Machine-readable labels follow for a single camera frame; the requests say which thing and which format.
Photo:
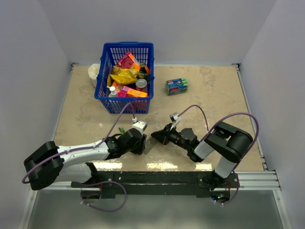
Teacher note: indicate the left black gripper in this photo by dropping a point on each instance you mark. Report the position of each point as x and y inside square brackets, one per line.
[139, 148]

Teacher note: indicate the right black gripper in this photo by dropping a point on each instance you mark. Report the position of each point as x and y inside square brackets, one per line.
[163, 136]

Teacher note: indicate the grey remote control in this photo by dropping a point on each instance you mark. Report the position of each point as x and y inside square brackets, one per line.
[149, 144]

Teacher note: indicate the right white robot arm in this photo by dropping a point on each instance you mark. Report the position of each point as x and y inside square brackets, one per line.
[229, 141]

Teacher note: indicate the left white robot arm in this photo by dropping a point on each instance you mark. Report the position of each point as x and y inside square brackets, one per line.
[51, 163]

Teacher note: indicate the green small item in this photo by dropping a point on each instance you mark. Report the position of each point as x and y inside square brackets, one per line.
[121, 130]

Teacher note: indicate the sponge pack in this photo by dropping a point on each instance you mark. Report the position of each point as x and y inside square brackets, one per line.
[176, 86]

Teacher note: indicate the metal tin can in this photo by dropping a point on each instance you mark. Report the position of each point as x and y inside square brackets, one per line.
[141, 85]

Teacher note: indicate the white pump bottle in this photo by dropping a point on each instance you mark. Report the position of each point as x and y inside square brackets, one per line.
[113, 91]

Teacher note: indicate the dark sauce bottle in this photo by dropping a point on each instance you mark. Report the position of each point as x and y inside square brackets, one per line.
[143, 73]

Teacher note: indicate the yellow chips bag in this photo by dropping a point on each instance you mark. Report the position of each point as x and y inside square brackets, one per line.
[124, 76]

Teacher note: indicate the pink orange snack box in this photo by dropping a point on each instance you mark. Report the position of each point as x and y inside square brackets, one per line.
[128, 61]

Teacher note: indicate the blue plastic basket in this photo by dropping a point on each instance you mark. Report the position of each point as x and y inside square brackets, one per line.
[112, 52]

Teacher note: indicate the white paper roll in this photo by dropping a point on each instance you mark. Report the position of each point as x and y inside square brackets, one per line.
[93, 72]

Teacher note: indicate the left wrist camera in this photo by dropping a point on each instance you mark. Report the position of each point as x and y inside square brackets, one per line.
[139, 125]

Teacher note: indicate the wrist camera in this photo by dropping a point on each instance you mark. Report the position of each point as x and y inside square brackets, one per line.
[175, 119]
[139, 125]

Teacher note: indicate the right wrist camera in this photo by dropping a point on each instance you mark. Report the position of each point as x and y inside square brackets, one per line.
[175, 119]

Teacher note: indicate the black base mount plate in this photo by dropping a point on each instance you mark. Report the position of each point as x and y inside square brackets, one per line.
[204, 184]

